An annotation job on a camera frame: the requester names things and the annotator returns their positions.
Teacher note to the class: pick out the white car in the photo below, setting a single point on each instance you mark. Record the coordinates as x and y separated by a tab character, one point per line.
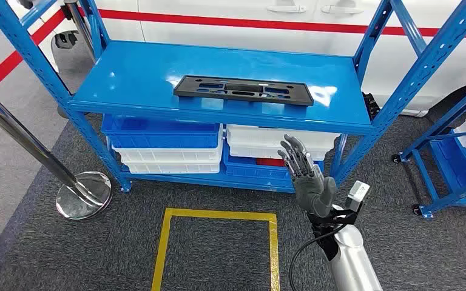
217	35

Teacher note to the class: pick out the red item in bin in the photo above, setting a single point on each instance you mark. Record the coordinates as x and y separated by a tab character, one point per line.
271	162

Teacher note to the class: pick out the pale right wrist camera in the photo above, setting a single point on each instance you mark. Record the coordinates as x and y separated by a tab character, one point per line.
357	194

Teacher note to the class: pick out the blue wheeled shelf rack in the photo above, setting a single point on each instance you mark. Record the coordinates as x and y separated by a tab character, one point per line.
444	122

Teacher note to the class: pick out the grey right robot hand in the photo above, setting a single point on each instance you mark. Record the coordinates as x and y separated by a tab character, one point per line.
313	192

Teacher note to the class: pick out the blue metal shelf rack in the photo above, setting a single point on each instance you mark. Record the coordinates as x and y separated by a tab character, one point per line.
217	68

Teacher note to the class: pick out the black plastic frame part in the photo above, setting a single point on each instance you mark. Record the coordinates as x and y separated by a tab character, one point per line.
301	96

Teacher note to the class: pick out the red barrier belt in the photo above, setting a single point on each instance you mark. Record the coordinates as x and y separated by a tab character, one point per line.
0	71
297	26

